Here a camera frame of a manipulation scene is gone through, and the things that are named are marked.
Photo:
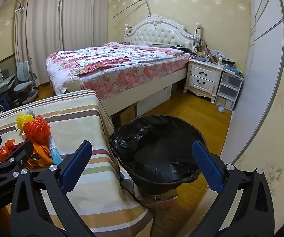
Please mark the plastic drawer unit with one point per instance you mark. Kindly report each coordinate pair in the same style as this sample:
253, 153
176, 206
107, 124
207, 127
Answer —
228, 88

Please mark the blue and white tube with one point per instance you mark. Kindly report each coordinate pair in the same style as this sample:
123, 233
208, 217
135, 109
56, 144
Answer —
54, 153

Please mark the grey desk chair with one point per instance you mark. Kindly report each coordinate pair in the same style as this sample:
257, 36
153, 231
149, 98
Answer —
23, 69

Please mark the black bin with bag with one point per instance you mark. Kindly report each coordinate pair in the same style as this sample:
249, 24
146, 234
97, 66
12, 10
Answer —
156, 153

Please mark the grey study desk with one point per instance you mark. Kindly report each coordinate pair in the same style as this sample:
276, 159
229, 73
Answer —
4, 81

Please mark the striped tablecloth table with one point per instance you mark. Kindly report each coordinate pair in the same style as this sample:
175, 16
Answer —
78, 118

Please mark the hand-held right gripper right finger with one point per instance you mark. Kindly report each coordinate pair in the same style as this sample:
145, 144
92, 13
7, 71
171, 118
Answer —
206, 165

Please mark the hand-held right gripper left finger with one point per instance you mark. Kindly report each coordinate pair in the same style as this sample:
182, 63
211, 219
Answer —
75, 167

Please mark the white wardrobe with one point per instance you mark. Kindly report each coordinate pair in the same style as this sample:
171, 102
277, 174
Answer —
262, 54

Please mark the crushed clear plastic bottle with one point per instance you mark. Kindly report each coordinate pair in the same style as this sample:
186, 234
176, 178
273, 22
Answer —
221, 108

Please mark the white nightstand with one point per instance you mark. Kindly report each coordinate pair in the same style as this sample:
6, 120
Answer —
203, 76

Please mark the orange foam fruit net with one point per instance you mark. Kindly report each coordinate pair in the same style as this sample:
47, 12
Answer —
37, 128

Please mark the orange snack wrapper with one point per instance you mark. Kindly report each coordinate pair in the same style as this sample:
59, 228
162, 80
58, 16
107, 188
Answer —
41, 156

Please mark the blue plastic stool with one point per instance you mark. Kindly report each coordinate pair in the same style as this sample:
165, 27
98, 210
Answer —
2, 103

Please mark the clutter of small items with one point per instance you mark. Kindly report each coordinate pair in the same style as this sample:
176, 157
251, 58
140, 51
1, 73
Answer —
206, 56

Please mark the brown cardboard box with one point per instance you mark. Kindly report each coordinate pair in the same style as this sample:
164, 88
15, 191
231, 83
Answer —
127, 114

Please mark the thin fishing rod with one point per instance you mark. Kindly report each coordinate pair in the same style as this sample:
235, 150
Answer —
129, 9

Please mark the floral quilt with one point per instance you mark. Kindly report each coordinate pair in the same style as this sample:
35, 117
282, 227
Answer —
119, 61

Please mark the dark clothing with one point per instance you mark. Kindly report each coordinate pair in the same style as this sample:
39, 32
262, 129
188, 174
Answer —
184, 49

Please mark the bed with floral cover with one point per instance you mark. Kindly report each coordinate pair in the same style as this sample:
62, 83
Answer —
156, 33

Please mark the white wall socket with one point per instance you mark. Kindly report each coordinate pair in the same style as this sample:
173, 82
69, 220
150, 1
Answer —
218, 53

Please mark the yellow foam fruit net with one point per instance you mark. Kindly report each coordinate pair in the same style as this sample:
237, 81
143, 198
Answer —
23, 121

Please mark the cardboard box with red print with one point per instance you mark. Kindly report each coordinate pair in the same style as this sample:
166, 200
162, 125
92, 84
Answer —
156, 198

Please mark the orange red plastic wrapper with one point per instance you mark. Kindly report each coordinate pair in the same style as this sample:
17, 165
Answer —
4, 153

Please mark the small white bottle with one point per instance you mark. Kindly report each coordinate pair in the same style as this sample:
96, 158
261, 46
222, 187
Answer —
220, 60

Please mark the white storage box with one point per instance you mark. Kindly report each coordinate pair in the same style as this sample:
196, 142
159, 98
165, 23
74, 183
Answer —
154, 98

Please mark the beige curtains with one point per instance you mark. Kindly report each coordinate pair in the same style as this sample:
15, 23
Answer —
78, 17

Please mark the stack of books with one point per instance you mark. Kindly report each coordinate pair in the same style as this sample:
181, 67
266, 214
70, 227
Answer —
232, 69

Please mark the pale blue plastic packet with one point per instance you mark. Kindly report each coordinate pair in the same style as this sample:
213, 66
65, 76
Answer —
29, 111

